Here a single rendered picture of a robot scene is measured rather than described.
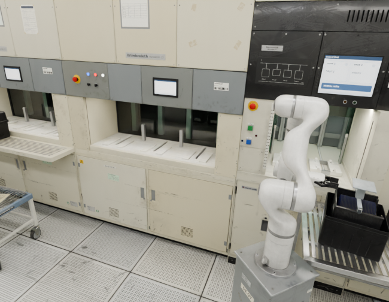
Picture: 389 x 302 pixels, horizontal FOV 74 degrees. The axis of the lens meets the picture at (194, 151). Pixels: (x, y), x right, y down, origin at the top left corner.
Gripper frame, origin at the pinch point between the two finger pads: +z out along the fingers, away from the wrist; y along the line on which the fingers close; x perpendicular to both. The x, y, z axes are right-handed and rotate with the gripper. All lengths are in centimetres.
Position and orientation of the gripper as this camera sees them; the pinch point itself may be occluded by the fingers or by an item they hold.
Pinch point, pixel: (334, 183)
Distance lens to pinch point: 156.4
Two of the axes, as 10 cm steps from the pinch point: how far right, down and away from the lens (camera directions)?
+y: -4.7, 2.9, -8.3
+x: 0.5, -9.3, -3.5
